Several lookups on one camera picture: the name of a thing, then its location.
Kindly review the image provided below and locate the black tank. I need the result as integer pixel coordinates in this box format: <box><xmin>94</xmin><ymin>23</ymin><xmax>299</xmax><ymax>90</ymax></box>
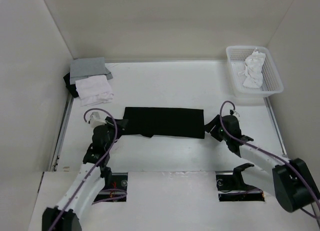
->
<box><xmin>123</xmin><ymin>107</ymin><xmax>205</xmax><ymax>139</ymax></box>
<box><xmin>63</xmin><ymin>72</ymin><xmax>79</xmax><ymax>98</ymax></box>

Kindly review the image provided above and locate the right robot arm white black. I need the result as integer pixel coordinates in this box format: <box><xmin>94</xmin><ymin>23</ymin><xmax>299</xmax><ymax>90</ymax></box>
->
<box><xmin>204</xmin><ymin>115</ymin><xmax>320</xmax><ymax>213</ymax></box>

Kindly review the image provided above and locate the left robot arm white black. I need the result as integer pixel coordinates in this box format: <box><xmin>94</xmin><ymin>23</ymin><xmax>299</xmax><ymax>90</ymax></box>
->
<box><xmin>41</xmin><ymin>117</ymin><xmax>128</xmax><ymax>231</ymax></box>

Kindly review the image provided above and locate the white folded tank top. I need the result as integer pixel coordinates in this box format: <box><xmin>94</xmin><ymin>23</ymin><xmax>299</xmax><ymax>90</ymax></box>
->
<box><xmin>75</xmin><ymin>75</ymin><xmax>114</xmax><ymax>107</ymax></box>

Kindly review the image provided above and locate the black folded tank top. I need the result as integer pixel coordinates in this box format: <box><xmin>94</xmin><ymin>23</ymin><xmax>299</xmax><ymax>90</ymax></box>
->
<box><xmin>63</xmin><ymin>72</ymin><xmax>79</xmax><ymax>98</ymax></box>

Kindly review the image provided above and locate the grey folded tank top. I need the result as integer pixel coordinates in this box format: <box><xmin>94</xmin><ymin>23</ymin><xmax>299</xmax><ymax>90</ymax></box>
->
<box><xmin>69</xmin><ymin>57</ymin><xmax>113</xmax><ymax>85</ymax></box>

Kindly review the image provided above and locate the white crumpled tank top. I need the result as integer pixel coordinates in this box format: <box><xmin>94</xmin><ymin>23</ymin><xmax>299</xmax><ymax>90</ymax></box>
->
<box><xmin>237</xmin><ymin>49</ymin><xmax>266</xmax><ymax>89</ymax></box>

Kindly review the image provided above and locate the white plastic laundry basket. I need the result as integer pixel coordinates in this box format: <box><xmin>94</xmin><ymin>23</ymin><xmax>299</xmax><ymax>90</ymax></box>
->
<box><xmin>225</xmin><ymin>45</ymin><xmax>284</xmax><ymax>98</ymax></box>

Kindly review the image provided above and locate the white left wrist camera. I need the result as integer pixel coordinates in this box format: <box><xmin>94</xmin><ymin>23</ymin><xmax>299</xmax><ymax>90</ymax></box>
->
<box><xmin>88</xmin><ymin>111</ymin><xmax>106</xmax><ymax>129</ymax></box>

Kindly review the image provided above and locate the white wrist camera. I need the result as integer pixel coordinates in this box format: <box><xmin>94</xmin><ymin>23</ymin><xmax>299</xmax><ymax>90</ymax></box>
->
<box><xmin>229</xmin><ymin>109</ymin><xmax>240</xmax><ymax>118</ymax></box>
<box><xmin>88</xmin><ymin>111</ymin><xmax>106</xmax><ymax>129</ymax></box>

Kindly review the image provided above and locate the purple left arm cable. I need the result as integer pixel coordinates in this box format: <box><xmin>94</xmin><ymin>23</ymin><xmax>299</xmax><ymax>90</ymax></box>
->
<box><xmin>48</xmin><ymin>108</ymin><xmax>127</xmax><ymax>231</ymax></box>

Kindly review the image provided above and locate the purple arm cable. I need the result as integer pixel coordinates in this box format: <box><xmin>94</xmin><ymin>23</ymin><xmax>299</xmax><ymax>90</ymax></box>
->
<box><xmin>48</xmin><ymin>108</ymin><xmax>127</xmax><ymax>231</ymax></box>
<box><xmin>219</xmin><ymin>100</ymin><xmax>320</xmax><ymax>219</ymax></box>

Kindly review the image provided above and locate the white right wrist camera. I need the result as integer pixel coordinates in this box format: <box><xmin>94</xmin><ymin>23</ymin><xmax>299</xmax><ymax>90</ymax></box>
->
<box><xmin>229</xmin><ymin>109</ymin><xmax>240</xmax><ymax>118</ymax></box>

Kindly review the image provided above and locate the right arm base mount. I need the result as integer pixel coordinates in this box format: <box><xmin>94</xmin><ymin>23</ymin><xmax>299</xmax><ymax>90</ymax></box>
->
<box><xmin>215</xmin><ymin>163</ymin><xmax>265</xmax><ymax>202</ymax></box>

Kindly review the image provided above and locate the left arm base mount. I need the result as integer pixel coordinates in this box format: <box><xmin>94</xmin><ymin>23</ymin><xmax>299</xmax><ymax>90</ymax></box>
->
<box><xmin>93</xmin><ymin>172</ymin><xmax>129</xmax><ymax>202</ymax></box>

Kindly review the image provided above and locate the left aluminium table rail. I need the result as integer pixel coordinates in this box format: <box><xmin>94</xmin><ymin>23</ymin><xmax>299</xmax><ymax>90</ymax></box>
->
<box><xmin>48</xmin><ymin>94</ymin><xmax>74</xmax><ymax>172</ymax></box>

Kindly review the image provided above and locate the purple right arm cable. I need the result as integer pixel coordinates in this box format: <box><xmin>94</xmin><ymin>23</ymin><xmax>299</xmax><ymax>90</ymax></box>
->
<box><xmin>219</xmin><ymin>100</ymin><xmax>320</xmax><ymax>219</ymax></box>

